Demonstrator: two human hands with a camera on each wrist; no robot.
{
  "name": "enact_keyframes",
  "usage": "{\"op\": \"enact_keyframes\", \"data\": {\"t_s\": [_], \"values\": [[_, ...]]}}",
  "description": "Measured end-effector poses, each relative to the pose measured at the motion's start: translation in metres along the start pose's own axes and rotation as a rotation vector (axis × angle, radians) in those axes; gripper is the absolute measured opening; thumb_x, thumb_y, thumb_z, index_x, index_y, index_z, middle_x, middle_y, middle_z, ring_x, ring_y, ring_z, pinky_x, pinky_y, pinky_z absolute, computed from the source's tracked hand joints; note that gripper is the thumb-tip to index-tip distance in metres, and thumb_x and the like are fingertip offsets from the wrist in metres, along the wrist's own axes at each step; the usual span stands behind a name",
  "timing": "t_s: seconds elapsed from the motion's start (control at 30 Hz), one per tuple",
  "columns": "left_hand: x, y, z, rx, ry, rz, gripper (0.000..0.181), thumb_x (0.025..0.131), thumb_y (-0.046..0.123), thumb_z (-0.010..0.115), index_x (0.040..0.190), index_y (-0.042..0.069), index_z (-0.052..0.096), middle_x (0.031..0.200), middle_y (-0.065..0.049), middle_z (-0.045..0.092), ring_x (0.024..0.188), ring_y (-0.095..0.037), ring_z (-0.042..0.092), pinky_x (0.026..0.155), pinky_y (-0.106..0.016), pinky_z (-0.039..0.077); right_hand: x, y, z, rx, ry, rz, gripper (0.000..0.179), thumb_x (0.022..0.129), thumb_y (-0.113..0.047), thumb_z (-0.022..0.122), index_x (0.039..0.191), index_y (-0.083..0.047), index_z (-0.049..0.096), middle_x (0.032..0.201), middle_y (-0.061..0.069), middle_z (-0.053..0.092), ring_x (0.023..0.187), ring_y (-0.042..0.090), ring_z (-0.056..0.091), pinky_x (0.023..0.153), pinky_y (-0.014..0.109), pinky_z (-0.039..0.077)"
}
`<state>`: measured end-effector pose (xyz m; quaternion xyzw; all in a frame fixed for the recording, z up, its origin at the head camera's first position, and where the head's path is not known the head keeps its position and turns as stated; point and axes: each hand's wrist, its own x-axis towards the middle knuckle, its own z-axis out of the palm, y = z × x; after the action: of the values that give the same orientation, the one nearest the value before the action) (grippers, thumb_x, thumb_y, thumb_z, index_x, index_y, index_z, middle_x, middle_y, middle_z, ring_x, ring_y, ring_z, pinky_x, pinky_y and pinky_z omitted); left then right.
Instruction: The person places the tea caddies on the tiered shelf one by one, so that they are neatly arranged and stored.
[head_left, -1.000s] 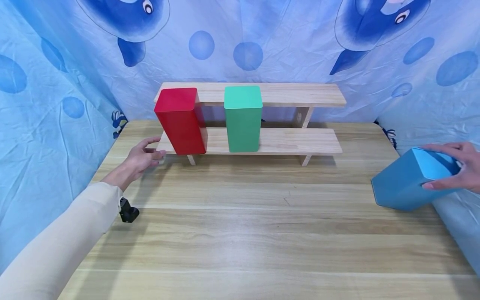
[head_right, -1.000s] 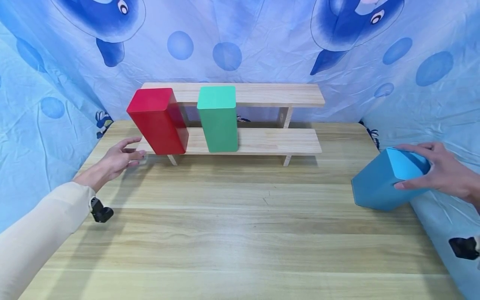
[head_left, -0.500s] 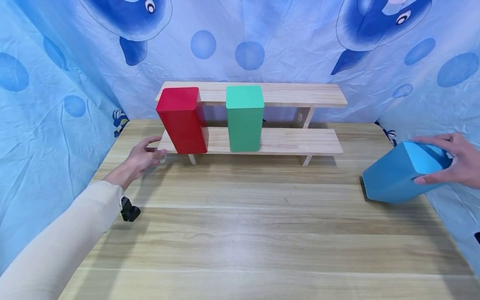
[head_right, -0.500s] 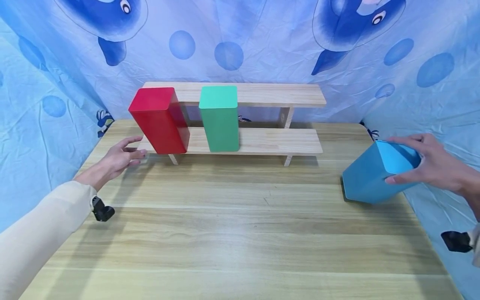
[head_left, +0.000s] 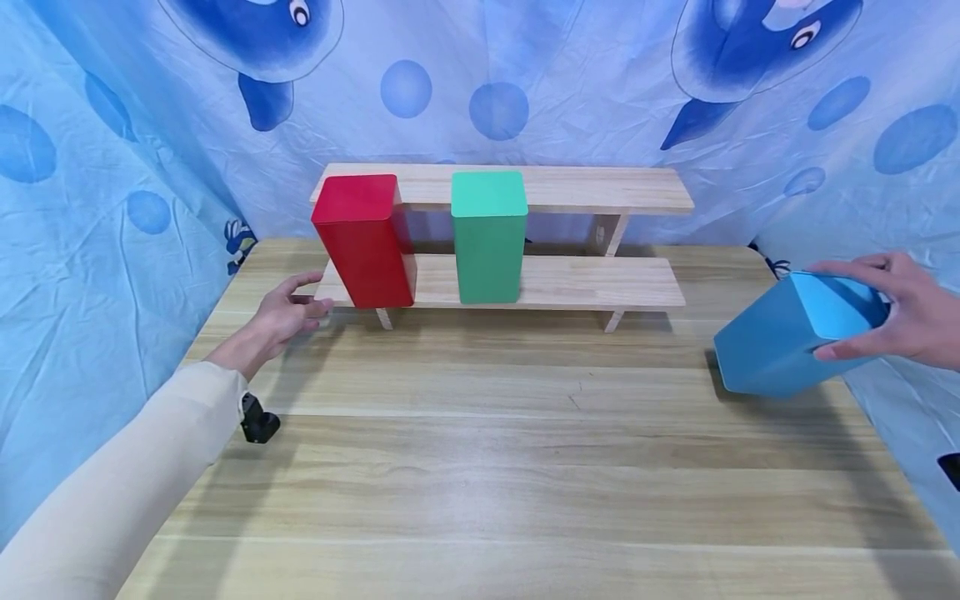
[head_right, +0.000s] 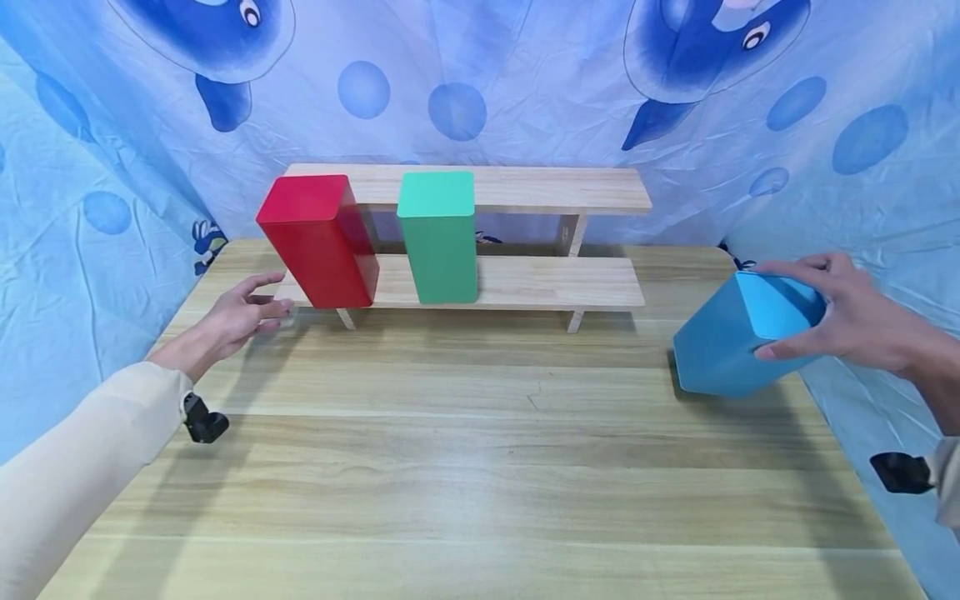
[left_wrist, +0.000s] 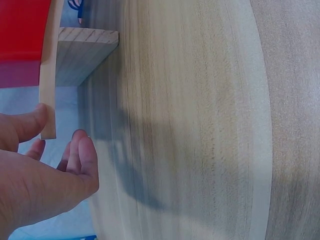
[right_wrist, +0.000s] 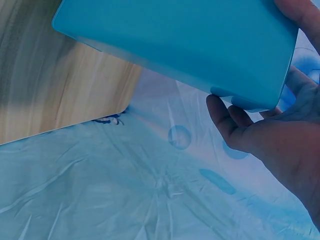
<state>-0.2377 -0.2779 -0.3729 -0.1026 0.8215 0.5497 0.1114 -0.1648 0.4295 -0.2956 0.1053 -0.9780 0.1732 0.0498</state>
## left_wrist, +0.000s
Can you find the red box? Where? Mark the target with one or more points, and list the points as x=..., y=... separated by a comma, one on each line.
x=20, y=27

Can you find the person's left thumb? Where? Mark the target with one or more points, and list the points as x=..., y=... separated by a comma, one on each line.
x=26, y=123

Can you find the person's left hand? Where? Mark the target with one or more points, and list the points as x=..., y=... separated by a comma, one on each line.
x=37, y=185

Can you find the light wooden shelf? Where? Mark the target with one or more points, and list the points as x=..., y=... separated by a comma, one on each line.
x=175, y=100

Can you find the person's left fingers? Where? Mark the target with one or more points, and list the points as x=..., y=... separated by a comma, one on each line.
x=83, y=155

